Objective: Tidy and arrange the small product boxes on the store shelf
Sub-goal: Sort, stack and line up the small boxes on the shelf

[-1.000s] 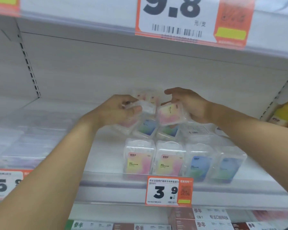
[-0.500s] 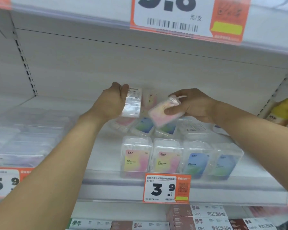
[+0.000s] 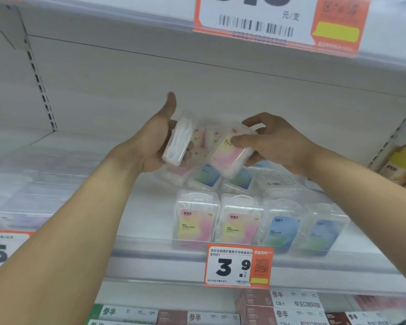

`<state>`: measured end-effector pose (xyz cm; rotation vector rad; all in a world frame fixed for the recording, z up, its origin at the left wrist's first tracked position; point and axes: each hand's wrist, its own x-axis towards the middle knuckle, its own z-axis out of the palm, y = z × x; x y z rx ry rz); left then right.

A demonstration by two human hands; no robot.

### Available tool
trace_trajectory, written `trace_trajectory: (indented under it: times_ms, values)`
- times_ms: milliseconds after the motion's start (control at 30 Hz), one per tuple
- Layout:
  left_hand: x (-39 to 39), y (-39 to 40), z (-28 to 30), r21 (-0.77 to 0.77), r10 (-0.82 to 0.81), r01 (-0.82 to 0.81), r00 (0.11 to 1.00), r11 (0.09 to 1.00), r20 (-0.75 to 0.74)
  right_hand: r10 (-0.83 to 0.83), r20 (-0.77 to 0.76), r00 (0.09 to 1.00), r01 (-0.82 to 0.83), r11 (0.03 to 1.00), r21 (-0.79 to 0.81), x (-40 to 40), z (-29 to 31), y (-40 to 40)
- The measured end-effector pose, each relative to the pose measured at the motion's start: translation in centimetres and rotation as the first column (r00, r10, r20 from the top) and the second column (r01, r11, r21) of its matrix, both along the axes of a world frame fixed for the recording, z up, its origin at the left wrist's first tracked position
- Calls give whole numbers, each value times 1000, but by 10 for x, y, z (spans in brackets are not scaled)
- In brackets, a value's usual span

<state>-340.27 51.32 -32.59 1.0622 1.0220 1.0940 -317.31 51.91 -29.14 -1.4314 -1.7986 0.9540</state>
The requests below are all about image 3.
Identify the person's right hand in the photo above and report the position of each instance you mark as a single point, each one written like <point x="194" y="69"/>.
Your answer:
<point x="284" y="145"/>

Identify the person's left hand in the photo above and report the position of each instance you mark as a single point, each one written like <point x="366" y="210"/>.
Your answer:
<point x="145" y="148"/>

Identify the pink label small box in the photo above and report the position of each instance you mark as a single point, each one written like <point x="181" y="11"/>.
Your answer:
<point x="228" y="155"/>
<point x="177" y="142"/>

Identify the pile of teal small boxes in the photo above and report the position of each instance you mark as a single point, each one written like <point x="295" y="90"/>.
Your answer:
<point x="284" y="230"/>

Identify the person's right forearm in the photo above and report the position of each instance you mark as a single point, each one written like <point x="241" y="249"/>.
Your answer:
<point x="375" y="206"/>

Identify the person's left forearm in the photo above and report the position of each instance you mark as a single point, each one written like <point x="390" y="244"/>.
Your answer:
<point x="54" y="250"/>

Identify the green white toothpaste box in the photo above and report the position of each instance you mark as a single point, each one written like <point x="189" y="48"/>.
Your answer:
<point x="121" y="311"/>

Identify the row of yellow detergent bottles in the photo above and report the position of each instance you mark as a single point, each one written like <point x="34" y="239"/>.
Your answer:
<point x="402" y="165"/>

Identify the orange white price tag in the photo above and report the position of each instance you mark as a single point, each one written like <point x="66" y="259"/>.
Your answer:
<point x="3" y="253"/>
<point x="257" y="16"/>
<point x="223" y="267"/>

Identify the stack of maroon toothpaste boxes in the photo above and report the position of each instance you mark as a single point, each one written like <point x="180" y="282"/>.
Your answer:
<point x="257" y="314"/>

